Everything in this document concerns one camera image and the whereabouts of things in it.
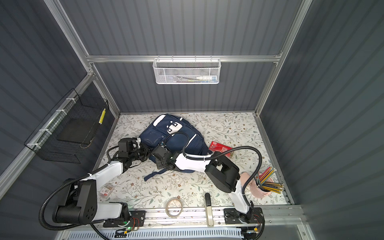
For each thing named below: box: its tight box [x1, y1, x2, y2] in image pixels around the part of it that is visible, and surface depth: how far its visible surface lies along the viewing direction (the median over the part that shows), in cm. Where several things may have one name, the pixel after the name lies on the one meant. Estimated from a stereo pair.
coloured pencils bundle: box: [256, 166, 285, 194], surface depth 75 cm
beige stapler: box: [205, 192, 214, 228], surface depth 75 cm
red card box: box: [209, 141, 233, 157], surface depth 101 cm
